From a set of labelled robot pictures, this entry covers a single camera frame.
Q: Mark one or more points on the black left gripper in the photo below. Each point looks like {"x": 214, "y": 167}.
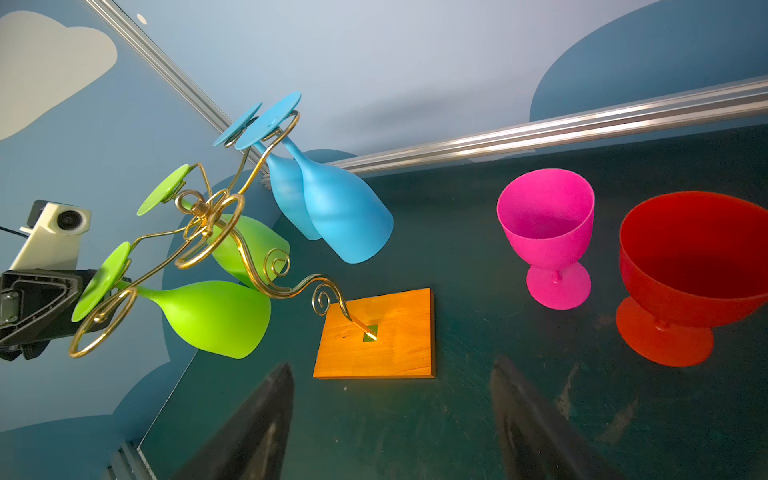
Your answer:
{"x": 36, "y": 308}

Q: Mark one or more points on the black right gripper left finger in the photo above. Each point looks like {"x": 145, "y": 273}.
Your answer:
{"x": 253, "y": 441}

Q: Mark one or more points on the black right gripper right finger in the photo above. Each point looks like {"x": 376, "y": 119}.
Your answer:
{"x": 536, "y": 441}

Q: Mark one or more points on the green wine glass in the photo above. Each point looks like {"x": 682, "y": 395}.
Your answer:
{"x": 218, "y": 317}
{"x": 217, "y": 227}

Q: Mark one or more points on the pink wine glass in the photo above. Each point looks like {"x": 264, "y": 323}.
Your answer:
{"x": 547, "y": 216}

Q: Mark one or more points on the red wine glass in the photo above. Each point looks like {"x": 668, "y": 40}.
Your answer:
{"x": 691, "y": 261}

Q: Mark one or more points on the orange wooden rack base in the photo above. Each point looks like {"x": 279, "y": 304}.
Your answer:
{"x": 404, "y": 347}

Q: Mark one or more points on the right blue wine glass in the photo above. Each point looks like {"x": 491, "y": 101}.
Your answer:
{"x": 346, "y": 212}

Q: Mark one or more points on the blue wine glass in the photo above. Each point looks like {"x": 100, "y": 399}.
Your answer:
{"x": 285, "y": 178}
{"x": 346, "y": 212}

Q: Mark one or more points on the left blue wine glass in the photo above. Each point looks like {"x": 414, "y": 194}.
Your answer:
{"x": 285, "y": 178}

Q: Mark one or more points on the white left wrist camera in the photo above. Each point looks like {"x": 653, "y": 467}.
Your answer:
{"x": 54, "y": 232}

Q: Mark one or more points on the gold wire glass rack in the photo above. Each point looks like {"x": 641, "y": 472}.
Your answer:
{"x": 325, "y": 294}

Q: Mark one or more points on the left aluminium corner post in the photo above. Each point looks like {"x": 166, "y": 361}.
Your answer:
{"x": 135, "y": 37}

